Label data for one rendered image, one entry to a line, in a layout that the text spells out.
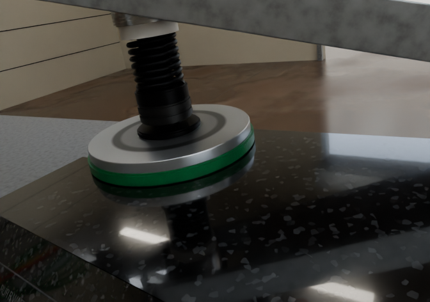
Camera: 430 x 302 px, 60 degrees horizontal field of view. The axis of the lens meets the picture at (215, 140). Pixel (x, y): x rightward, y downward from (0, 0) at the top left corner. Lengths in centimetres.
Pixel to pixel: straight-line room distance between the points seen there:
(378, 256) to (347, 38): 20
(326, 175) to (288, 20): 16
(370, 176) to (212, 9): 22
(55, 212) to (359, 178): 30
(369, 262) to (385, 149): 19
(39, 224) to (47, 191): 8
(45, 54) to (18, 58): 42
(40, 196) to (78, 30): 627
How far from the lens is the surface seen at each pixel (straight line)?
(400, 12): 40
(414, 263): 29
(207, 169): 41
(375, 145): 45
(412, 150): 44
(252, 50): 572
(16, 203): 47
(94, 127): 68
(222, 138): 43
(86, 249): 34
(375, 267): 28
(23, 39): 612
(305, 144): 46
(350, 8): 39
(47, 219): 41
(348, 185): 37
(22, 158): 62
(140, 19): 43
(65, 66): 646
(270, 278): 27
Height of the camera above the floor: 100
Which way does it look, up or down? 21 degrees down
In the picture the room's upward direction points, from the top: 9 degrees counter-clockwise
